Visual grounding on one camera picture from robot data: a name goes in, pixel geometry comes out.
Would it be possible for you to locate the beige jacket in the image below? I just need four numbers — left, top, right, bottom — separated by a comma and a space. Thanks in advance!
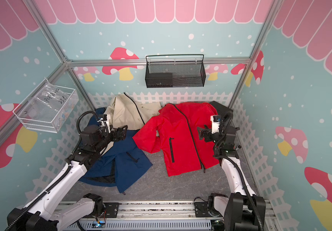
104, 93, 161, 131

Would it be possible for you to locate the blue jacket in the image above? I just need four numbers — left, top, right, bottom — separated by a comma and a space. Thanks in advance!
71, 111, 152, 193

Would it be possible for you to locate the red jacket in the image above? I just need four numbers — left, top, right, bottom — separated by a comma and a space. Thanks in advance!
133, 102, 219, 177

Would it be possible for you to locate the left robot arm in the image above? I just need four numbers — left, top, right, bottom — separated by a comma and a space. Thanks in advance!
6, 111, 128, 231

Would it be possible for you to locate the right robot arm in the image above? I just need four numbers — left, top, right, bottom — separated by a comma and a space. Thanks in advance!
198, 110, 266, 231

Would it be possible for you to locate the black plastic tool case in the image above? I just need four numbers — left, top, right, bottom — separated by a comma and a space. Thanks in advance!
210, 101, 233, 121

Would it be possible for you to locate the clear plastic bag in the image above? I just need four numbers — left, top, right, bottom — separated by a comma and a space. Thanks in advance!
27, 80, 77, 129

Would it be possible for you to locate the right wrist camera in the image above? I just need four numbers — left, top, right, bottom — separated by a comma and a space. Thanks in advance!
210, 115, 221, 134

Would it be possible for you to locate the white wire basket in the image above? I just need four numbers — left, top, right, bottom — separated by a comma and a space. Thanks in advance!
12, 78, 79, 134

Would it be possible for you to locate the black wire mesh basket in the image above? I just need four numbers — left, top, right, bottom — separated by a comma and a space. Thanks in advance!
145, 54, 206, 88

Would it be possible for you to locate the horizontal aluminium frame bar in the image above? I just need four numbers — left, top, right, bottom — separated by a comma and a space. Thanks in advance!
68, 57, 251, 67

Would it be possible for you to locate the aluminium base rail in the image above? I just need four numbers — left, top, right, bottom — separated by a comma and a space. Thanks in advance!
48, 199, 223, 231

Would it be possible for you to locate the aluminium frame post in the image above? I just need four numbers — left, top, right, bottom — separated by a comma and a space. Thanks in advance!
23, 0, 97, 110

